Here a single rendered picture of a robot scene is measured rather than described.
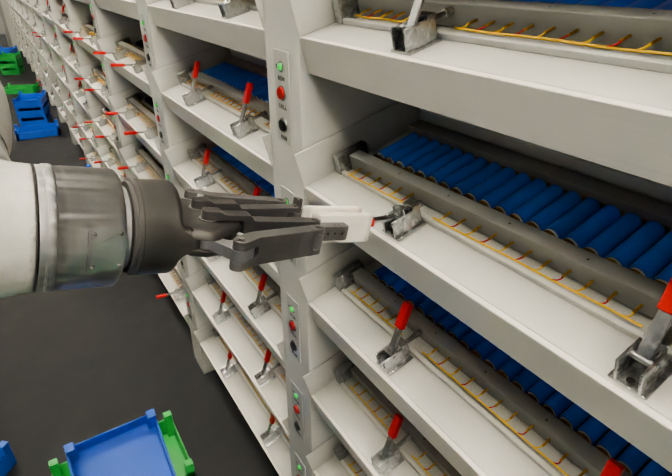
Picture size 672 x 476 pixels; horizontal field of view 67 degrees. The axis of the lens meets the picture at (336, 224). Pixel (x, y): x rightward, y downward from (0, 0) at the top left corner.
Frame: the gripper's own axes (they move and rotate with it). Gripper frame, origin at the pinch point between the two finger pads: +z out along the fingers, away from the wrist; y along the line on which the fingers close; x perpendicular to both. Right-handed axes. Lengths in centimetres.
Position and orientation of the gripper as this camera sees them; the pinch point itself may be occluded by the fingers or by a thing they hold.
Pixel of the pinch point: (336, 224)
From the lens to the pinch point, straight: 50.3
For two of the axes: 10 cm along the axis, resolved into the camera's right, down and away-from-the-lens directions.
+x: 2.1, -9.3, -3.1
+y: 5.4, 3.8, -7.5
